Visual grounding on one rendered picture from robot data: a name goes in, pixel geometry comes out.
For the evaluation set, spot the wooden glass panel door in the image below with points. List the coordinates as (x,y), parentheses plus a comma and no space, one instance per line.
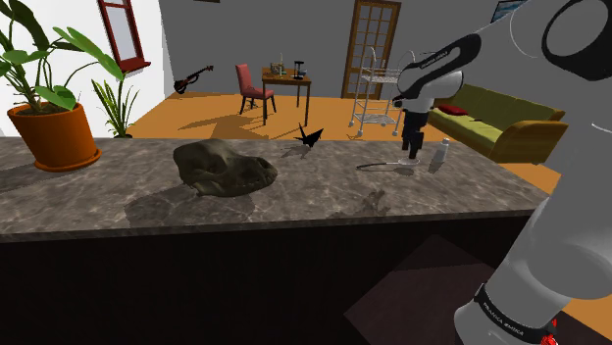
(373,48)

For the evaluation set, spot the wooden table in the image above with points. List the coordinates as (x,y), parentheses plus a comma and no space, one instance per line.
(287,78)

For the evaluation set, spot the dark brown violin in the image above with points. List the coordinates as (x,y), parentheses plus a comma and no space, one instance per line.
(184,83)

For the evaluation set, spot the blue wall picture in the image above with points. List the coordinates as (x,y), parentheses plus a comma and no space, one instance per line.
(502,9)

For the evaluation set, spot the small grey bottle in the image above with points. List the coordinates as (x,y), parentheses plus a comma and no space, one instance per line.
(441,152)

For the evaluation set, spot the dark olive animal skull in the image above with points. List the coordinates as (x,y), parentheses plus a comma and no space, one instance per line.
(220,169)

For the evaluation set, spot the red framed window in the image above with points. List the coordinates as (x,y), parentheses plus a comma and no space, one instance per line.
(122,33)

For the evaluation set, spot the small green grass plant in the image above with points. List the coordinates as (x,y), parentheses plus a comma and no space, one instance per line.
(117,112)

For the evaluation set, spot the green sofa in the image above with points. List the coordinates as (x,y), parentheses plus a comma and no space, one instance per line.
(497,114)

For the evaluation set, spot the large plant in orange pot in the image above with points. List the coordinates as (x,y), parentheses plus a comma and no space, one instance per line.
(55,136)

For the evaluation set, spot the black origami bird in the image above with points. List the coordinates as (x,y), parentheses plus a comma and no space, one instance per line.
(310,137)

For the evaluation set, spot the red chair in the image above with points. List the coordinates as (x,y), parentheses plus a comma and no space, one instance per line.
(248,85)

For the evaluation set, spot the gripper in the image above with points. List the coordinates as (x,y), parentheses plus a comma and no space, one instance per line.
(415,122)

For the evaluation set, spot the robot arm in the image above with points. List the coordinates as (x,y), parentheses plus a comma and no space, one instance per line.
(559,248)

